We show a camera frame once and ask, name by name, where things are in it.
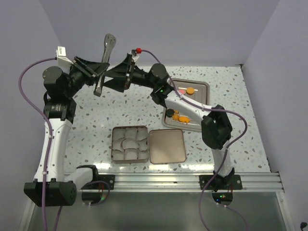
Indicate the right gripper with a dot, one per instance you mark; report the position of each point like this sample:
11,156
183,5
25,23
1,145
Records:
121,83

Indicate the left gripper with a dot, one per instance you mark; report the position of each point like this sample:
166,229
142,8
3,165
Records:
90,70

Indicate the metal tongs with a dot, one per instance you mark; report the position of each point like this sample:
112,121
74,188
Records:
109,44

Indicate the black sandwich cookie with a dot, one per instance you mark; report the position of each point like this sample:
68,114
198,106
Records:
170,112

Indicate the orange swirl cookie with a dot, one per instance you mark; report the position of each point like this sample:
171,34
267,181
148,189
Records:
175,117

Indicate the orange animal cookie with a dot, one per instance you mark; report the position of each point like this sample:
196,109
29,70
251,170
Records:
184,119

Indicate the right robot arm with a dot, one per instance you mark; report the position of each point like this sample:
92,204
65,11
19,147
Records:
215,125

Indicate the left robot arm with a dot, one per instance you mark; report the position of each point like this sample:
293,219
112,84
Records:
50,187

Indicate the gold cookie tin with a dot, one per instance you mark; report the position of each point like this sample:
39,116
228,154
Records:
130,145

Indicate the orange round cookie top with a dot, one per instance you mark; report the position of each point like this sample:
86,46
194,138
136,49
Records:
190,90

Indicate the silver metal tray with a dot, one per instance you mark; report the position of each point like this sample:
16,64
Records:
201,95

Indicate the gold tin lid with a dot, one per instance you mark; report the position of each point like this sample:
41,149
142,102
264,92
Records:
166,146

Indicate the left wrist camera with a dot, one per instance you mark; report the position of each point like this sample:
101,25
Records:
62,59

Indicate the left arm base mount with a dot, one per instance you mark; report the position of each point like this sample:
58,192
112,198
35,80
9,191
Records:
107,178

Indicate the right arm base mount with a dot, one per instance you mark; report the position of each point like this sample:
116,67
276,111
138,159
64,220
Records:
219,183

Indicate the aluminium front rail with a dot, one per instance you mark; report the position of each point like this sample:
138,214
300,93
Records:
189,182

